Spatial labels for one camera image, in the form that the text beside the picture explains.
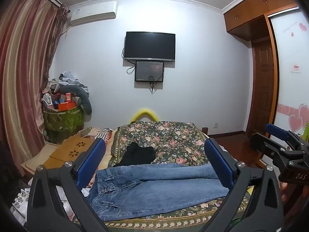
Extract beige pillow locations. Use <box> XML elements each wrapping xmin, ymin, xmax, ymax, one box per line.
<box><xmin>98</xmin><ymin>132</ymin><xmax>119</xmax><ymax>168</ymax></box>

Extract black garment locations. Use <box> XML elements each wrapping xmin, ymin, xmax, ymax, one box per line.
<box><xmin>113</xmin><ymin>142</ymin><xmax>156</xmax><ymax>168</ymax></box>

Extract green storage box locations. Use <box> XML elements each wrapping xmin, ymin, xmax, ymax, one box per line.
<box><xmin>43</xmin><ymin>106</ymin><xmax>85</xmax><ymax>143</ymax></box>

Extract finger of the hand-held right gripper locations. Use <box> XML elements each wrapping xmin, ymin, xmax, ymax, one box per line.
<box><xmin>250</xmin><ymin>133</ymin><xmax>290</xmax><ymax>161</ymax></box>
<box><xmin>265</xmin><ymin>123</ymin><xmax>302</xmax><ymax>146</ymax></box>

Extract wooden lap table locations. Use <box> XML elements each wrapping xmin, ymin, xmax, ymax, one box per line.
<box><xmin>49</xmin><ymin>136</ymin><xmax>97</xmax><ymax>169</ymax></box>

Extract small black monitor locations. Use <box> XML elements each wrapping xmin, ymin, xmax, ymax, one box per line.
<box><xmin>135</xmin><ymin>60</ymin><xmax>165</xmax><ymax>83</ymax></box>

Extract striped pink curtain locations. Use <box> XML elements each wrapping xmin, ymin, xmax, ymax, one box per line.
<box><xmin>0</xmin><ymin>0</ymin><xmax>70</xmax><ymax>177</ymax></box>

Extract orange box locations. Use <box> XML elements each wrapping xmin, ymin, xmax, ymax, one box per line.
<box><xmin>58</xmin><ymin>101</ymin><xmax>77</xmax><ymax>111</ymax></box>

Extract yellow curved cushion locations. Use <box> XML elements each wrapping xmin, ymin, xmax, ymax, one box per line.
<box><xmin>129</xmin><ymin>109</ymin><xmax>158</xmax><ymax>124</ymax></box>

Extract wooden overhead cabinet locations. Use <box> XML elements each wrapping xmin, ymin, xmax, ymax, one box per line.
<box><xmin>223</xmin><ymin>0</ymin><xmax>300</xmax><ymax>34</ymax></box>

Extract beige board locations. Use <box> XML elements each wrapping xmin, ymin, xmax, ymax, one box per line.
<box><xmin>20</xmin><ymin>142</ymin><xmax>64</xmax><ymax>175</ymax></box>

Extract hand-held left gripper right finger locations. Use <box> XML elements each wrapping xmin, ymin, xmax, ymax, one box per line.
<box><xmin>200</xmin><ymin>138</ymin><xmax>285</xmax><ymax>232</ymax></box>

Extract black monitor cable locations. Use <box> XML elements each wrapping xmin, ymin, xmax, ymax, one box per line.
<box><xmin>127</xmin><ymin>64</ymin><xmax>158</xmax><ymax>95</ymax></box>

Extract green bottle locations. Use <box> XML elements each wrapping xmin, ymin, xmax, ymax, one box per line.
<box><xmin>302</xmin><ymin>120</ymin><xmax>309</xmax><ymax>141</ymax></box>

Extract grey plush toy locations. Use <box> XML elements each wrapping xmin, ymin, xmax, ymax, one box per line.
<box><xmin>72</xmin><ymin>84</ymin><xmax>93</xmax><ymax>115</ymax></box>

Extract white air conditioner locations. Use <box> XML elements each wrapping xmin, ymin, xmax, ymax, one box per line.
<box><xmin>69</xmin><ymin>0</ymin><xmax>118</xmax><ymax>26</ymax></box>

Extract brown wooden door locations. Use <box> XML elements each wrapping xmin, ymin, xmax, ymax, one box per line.
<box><xmin>246</xmin><ymin>37</ymin><xmax>278</xmax><ymax>136</ymax></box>

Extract pile of clothes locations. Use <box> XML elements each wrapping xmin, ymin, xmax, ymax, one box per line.
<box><xmin>42</xmin><ymin>71</ymin><xmax>89</xmax><ymax>98</ymax></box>

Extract black wall television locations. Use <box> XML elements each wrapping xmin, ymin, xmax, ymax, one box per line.
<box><xmin>124</xmin><ymin>31</ymin><xmax>176</xmax><ymax>62</ymax></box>

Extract blue denim pants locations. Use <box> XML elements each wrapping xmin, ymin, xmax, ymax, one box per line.
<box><xmin>86</xmin><ymin>163</ymin><xmax>230</xmax><ymax>221</ymax></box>

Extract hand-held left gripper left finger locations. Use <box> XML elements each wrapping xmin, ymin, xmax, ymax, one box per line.
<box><xmin>26</xmin><ymin>138</ymin><xmax>109</xmax><ymax>232</ymax></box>

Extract person's right hand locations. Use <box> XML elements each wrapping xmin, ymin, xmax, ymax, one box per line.
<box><xmin>279</xmin><ymin>180</ymin><xmax>290</xmax><ymax>202</ymax></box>

